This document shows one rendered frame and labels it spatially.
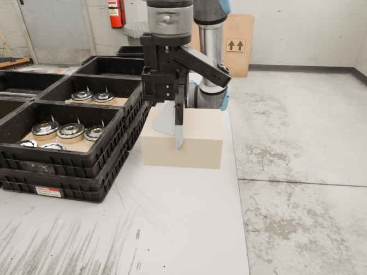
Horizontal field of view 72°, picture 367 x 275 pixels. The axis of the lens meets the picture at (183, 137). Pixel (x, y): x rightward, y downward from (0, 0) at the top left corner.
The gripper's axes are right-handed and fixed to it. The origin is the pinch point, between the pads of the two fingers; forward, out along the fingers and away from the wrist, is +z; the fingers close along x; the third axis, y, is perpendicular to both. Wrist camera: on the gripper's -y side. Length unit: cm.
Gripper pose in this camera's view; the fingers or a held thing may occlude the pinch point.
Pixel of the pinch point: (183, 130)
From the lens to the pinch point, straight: 54.9
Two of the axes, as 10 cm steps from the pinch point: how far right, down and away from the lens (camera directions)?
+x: -0.8, 5.7, -8.2
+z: 0.0, 8.2, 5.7
